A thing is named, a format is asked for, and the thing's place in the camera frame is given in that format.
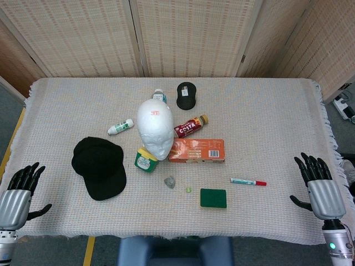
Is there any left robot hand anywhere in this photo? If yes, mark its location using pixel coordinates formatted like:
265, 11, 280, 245
0, 162, 53, 231

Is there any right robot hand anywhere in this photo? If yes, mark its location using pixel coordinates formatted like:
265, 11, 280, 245
289, 152, 347, 221

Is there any black baseball cap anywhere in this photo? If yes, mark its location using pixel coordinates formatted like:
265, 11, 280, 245
71, 136, 128, 202

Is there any white foam mannequin head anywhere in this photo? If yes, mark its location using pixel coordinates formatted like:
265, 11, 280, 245
136, 99, 175, 161

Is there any red white marker pen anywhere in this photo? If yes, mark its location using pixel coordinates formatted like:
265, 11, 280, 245
230, 177, 267, 187

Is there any white power strip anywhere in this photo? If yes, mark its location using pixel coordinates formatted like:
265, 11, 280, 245
332, 95, 355, 125

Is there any white woven tablecloth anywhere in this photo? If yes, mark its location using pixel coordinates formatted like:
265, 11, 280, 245
5, 77, 349, 246

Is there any green yellow sponge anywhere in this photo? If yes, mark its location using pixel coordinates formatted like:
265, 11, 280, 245
200, 188, 228, 209

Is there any small white green-label bottle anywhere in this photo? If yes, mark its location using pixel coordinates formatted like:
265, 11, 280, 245
107, 119, 135, 136

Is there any orange biscuit box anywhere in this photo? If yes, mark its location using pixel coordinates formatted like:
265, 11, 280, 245
168, 139, 226, 163

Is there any green tub with yellow lid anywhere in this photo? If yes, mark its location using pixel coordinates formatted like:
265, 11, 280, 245
134, 147, 160, 173

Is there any Costa coffee bottle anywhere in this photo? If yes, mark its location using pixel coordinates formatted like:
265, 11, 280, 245
174, 114, 209, 139

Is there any blue chair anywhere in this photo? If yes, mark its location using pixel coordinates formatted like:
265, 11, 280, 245
118, 236, 235, 266

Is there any black mesh pen holder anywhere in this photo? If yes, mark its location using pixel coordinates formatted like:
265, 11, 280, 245
176, 81, 198, 110

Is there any clear water bottle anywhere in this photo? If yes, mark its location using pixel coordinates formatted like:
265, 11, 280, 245
150, 88, 169, 104

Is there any woven folding screen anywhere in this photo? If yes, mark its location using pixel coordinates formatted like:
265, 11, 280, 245
0, 0, 355, 104

